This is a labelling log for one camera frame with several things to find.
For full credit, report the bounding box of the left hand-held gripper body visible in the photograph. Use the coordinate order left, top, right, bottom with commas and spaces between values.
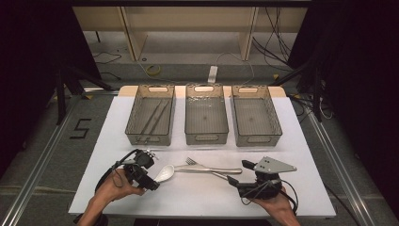
122, 149, 160, 186

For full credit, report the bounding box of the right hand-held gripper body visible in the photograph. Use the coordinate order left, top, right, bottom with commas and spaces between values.
238, 155, 298, 200

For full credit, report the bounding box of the white ceramic spoon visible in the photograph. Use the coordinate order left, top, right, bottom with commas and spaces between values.
153, 164, 176, 184

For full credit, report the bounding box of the grey plastic bin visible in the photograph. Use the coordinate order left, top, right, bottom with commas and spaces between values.
184, 83, 230, 146
231, 84, 283, 148
124, 84, 177, 147

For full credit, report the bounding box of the metal fork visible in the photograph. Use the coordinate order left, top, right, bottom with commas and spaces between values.
185, 156, 231, 182

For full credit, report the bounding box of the metal chopstick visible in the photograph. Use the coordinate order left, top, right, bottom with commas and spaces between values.
139, 99, 165, 136
150, 99, 172, 136

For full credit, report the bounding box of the person's left hand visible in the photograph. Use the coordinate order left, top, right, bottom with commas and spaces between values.
93, 169, 147, 202

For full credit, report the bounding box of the person's right hand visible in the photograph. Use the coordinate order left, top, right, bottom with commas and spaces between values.
250, 187, 302, 226

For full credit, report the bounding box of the white table cover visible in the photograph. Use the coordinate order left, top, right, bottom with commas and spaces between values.
68, 95, 337, 219

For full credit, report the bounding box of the black metal stand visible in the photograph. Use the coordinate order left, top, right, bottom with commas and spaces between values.
269, 56, 324, 123
55, 62, 116, 126

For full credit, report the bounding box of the yellow tape roll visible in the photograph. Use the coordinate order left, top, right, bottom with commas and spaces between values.
145, 64, 163, 77

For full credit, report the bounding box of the white power strip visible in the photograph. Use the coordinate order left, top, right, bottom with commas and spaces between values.
207, 65, 218, 85

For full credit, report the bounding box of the black curtain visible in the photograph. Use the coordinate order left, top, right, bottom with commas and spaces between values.
288, 0, 399, 218
0, 0, 102, 177

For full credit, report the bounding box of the wooden shelf unit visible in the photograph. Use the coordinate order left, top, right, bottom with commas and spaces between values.
72, 6, 309, 62

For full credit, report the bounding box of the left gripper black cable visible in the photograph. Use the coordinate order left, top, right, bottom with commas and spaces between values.
93, 149, 139, 192

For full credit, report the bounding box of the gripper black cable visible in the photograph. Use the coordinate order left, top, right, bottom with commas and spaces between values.
93, 149, 139, 192
239, 178, 299, 218

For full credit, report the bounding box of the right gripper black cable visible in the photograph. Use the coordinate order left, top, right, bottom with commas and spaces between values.
239, 178, 299, 218

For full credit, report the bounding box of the metal floor rail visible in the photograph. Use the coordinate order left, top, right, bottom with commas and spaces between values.
0, 93, 82, 226
305, 109, 377, 226

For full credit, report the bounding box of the thin black floor cable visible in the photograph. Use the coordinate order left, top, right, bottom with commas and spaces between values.
323, 184, 359, 226

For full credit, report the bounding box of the white power strip cable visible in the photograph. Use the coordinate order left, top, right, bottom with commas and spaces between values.
215, 51, 256, 86

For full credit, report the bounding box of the bundle of black cables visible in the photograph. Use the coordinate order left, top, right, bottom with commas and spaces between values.
252, 6, 295, 73

